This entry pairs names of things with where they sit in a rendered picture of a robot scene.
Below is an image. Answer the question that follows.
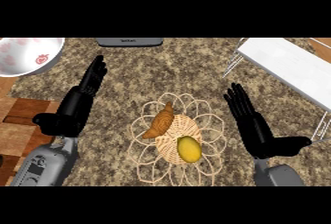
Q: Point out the yellow lemon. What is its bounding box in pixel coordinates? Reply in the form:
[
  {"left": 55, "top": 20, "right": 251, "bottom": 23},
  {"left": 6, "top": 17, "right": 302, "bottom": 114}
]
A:
[{"left": 176, "top": 136, "right": 203, "bottom": 164}]

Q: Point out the white tiered wire shelf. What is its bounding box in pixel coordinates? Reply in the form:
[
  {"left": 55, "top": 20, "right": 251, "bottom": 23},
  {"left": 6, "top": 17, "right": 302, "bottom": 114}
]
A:
[{"left": 222, "top": 38, "right": 331, "bottom": 144}]

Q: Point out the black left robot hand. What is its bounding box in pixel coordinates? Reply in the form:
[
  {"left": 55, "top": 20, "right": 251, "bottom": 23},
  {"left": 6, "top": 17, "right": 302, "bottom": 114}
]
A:
[{"left": 31, "top": 54, "right": 110, "bottom": 138}]

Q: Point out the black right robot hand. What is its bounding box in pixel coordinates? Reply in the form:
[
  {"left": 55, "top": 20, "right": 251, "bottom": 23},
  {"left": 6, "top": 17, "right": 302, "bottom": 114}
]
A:
[{"left": 222, "top": 82, "right": 313, "bottom": 160}]

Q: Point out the woven wicker flower placemat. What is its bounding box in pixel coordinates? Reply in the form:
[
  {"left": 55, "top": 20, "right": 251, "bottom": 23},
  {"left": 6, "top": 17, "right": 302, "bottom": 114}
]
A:
[{"left": 127, "top": 92, "right": 226, "bottom": 187}]

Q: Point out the white bowl with red print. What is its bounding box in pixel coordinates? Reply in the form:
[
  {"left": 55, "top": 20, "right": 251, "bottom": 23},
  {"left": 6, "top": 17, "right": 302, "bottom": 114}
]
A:
[{"left": 0, "top": 38, "right": 67, "bottom": 78}]

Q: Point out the brown croissant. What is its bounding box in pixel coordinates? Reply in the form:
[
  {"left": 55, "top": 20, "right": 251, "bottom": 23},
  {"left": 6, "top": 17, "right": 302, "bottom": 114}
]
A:
[{"left": 141, "top": 101, "right": 176, "bottom": 140}]

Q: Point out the dark grey appliance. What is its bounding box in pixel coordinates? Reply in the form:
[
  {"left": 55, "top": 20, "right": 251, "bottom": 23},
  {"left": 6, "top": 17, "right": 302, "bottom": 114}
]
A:
[{"left": 95, "top": 38, "right": 166, "bottom": 48}]

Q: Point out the brown checkered wooden board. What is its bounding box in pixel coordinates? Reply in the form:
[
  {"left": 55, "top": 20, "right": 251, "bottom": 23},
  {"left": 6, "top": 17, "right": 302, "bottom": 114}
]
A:
[{"left": 0, "top": 76, "right": 62, "bottom": 187}]

